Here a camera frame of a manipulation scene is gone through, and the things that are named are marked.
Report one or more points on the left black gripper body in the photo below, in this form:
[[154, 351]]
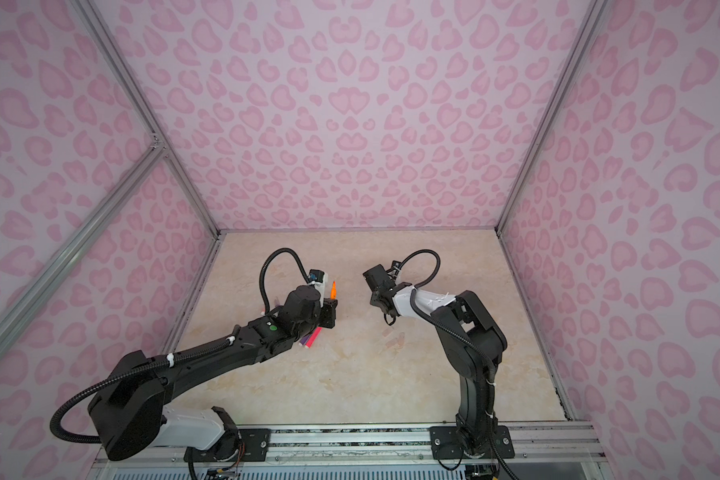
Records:
[[324, 316]]

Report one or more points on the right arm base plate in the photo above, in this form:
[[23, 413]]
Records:
[[447, 443]]

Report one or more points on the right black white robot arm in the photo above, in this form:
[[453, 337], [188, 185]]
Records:
[[472, 341]]

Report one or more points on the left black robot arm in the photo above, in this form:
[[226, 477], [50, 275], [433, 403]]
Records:
[[133, 412]]

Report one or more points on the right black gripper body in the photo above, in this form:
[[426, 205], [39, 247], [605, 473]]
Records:
[[375, 299]]

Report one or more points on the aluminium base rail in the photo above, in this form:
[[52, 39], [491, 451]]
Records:
[[544, 450]]

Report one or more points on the pink pen left group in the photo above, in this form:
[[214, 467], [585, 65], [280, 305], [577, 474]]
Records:
[[313, 337]]

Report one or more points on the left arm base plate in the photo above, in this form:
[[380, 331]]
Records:
[[247, 444]]

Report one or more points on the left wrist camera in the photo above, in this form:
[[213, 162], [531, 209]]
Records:
[[316, 279]]

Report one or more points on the diagonal aluminium frame bar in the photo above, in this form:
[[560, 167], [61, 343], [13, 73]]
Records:
[[15, 319]]

